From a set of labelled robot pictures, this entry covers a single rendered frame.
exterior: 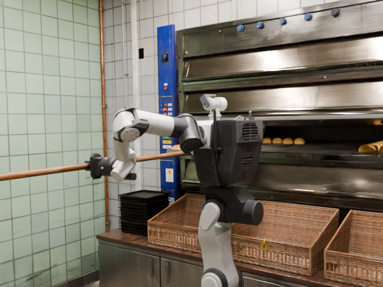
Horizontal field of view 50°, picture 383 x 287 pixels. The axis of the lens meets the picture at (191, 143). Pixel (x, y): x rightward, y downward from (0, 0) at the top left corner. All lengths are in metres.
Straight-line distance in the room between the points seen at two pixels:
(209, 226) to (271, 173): 0.98
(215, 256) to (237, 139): 0.59
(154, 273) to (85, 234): 1.08
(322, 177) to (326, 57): 0.74
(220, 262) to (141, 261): 0.98
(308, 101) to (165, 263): 1.38
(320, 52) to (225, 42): 0.71
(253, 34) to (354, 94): 0.80
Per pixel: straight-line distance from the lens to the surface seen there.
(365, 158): 2.64
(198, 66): 3.16
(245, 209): 1.91
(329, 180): 2.72
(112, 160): 1.92
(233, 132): 1.82
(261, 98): 2.87
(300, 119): 2.59
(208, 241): 2.04
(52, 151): 3.48
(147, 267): 2.90
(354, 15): 2.73
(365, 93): 2.64
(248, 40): 2.97
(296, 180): 2.79
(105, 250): 3.16
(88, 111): 3.70
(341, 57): 2.68
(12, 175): 1.83
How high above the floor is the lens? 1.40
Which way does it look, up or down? 3 degrees down
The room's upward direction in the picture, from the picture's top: 1 degrees counter-clockwise
